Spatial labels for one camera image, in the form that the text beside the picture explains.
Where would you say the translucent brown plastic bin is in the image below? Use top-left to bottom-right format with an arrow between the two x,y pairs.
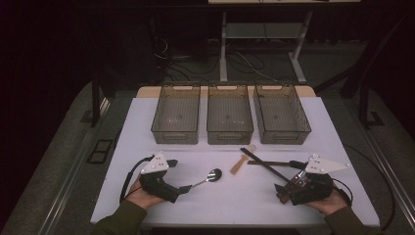
151,83 -> 201,145
207,82 -> 254,146
253,82 -> 312,145

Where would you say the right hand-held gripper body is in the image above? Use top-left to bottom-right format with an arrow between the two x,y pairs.
288,154 -> 351,207

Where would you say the black chopstick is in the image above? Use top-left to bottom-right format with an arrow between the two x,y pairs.
241,147 -> 292,182
240,148 -> 291,184

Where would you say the metal spoon with dark handle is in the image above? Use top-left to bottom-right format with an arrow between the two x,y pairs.
190,167 -> 223,190

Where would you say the tangle of floor cables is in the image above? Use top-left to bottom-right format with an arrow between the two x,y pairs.
153,33 -> 282,84

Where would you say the hand-held gripper black cable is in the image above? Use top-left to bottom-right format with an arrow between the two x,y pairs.
332,145 -> 396,231
119,155 -> 155,203

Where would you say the white metal desk frame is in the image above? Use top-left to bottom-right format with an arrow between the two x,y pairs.
208,0 -> 361,84

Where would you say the black metal stand with brace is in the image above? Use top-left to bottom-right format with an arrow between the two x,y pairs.
314,9 -> 415,130

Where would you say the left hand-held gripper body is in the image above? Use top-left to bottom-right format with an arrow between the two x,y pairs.
139,151 -> 180,204

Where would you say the aluminium floor rail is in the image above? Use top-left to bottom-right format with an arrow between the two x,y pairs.
360,125 -> 415,226
37,97 -> 111,235

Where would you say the person's right hand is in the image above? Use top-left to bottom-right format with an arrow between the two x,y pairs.
304,187 -> 349,216

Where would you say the left hand-held gripper black cable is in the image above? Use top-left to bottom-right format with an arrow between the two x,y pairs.
119,155 -> 155,203

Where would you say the person's left hand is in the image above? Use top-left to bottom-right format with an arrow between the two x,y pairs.
125,177 -> 167,210

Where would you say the white table mat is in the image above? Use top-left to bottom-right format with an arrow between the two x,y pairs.
90,96 -> 381,228

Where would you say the right hand-held gripper black cable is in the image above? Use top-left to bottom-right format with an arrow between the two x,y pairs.
332,145 -> 396,231

